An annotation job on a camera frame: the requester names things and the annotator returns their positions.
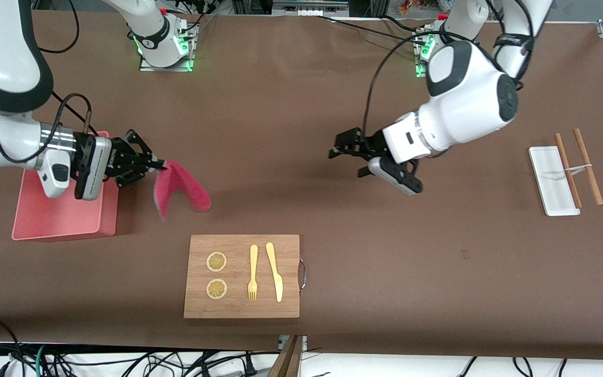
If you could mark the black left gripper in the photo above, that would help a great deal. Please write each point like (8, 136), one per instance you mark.
(372, 143)

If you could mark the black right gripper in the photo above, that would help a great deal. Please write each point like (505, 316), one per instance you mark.
(116, 158)

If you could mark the red cloth with grey back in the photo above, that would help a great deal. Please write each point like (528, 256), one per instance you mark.
(183, 186)

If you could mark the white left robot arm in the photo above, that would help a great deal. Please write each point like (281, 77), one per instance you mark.
(464, 104)

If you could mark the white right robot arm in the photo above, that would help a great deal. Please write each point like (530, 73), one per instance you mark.
(3, 63)

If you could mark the pink plastic bin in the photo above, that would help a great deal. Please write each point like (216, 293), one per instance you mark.
(60, 220)

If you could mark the lemon slice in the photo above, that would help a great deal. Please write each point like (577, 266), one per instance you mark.
(216, 262)
(216, 289)

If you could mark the yellow plastic knife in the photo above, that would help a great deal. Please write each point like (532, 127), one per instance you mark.
(275, 272)

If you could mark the yellow plastic fork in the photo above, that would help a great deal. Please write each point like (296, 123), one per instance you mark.
(253, 262)

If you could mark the orange background object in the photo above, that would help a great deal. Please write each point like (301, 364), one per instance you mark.
(411, 6)

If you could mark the white power strip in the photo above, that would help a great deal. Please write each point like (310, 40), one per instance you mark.
(309, 5)

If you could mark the wooden cutting board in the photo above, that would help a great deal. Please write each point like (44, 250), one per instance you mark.
(241, 309)

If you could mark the white rack base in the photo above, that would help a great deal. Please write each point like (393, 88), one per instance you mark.
(550, 193)

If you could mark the brown wooden rod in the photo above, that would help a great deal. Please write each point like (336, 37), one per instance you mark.
(588, 167)
(568, 173)

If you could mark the wooden plank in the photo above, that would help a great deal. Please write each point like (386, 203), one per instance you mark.
(287, 361)

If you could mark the white tie between rods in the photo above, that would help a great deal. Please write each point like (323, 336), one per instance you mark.
(580, 167)

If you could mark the black power plug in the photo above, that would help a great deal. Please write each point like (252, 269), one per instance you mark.
(249, 366)

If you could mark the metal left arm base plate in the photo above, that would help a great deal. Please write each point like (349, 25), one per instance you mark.
(421, 65)

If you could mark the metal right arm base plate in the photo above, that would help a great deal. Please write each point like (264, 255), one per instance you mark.
(189, 47)

